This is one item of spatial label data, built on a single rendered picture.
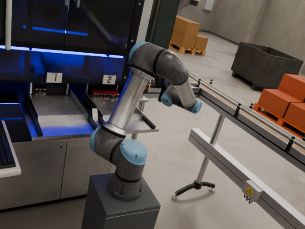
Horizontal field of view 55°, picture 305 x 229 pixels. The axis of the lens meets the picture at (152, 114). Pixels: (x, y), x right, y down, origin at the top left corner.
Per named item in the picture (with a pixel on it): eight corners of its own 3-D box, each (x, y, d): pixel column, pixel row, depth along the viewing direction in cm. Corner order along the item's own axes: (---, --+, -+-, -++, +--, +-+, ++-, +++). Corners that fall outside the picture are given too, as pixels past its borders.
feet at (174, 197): (169, 196, 256) (173, 183, 251) (211, 186, 283) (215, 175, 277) (174, 202, 250) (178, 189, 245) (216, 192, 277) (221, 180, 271)
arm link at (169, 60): (189, 52, 116) (205, 102, 159) (166, 43, 120) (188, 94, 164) (175, 76, 114) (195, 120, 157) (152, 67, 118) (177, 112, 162)
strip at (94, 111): (90, 117, 164) (91, 108, 162) (95, 117, 166) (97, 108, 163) (98, 130, 153) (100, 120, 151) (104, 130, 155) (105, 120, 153)
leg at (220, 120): (189, 185, 265) (215, 109, 234) (197, 183, 269) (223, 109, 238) (195, 191, 258) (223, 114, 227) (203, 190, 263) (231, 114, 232)
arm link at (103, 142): (107, 165, 121) (164, 44, 119) (81, 149, 127) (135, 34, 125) (121, 165, 132) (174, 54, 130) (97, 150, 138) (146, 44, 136)
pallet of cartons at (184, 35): (182, 43, 978) (189, 17, 943) (206, 57, 866) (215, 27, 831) (155, 39, 930) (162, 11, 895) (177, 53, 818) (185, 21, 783)
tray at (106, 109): (83, 95, 189) (84, 90, 188) (120, 96, 203) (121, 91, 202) (101, 121, 164) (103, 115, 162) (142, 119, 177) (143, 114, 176)
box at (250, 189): (241, 190, 209) (245, 180, 205) (245, 189, 211) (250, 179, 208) (253, 202, 200) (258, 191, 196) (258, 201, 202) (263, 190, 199)
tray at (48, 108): (26, 94, 172) (26, 88, 171) (70, 94, 186) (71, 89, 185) (37, 121, 147) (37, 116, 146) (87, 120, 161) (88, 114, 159)
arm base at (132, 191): (146, 199, 128) (151, 181, 124) (114, 203, 120) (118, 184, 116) (133, 176, 139) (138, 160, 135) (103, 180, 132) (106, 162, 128)
